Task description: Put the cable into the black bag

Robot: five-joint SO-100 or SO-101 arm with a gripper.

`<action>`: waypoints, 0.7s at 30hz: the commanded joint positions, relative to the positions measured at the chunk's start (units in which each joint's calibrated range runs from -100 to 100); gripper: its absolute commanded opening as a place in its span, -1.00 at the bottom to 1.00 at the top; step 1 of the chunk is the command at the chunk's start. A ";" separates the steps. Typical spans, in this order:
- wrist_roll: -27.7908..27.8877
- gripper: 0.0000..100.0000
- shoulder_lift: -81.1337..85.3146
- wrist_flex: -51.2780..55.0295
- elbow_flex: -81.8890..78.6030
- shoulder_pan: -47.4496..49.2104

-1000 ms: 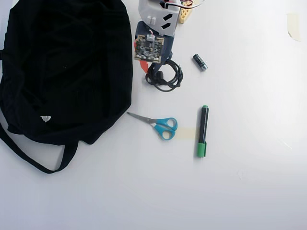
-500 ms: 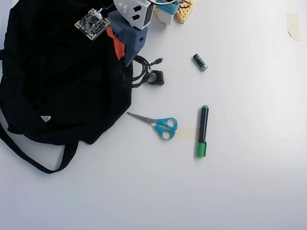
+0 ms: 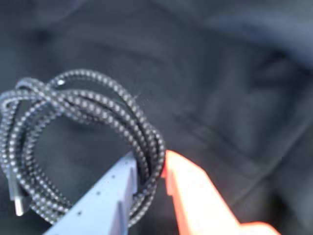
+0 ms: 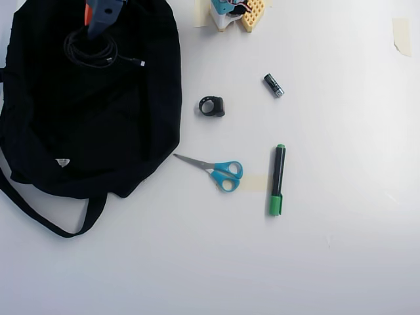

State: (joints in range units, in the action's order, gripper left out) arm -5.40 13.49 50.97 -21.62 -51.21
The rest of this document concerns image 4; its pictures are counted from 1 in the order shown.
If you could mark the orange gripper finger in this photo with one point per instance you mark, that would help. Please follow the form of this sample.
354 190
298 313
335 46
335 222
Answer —
88 14

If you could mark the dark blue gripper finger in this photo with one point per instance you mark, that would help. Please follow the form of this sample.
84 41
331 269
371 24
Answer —
103 18

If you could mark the white teal yellow robot arm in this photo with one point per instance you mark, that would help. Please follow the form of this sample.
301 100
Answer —
252 14

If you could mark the black fabric bag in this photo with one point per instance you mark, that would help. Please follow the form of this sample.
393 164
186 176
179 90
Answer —
82 115

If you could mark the long beige tape strip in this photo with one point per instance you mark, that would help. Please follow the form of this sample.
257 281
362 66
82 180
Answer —
201 16

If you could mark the black cylindrical battery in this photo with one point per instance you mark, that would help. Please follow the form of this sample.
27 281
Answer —
273 85

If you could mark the short beige tape strip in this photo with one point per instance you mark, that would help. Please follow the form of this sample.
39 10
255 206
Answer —
256 182

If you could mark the black marker with green cap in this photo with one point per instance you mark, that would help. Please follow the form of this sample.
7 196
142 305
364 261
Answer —
278 170

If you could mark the torn beige tape strip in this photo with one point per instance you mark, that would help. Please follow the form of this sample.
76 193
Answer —
402 36

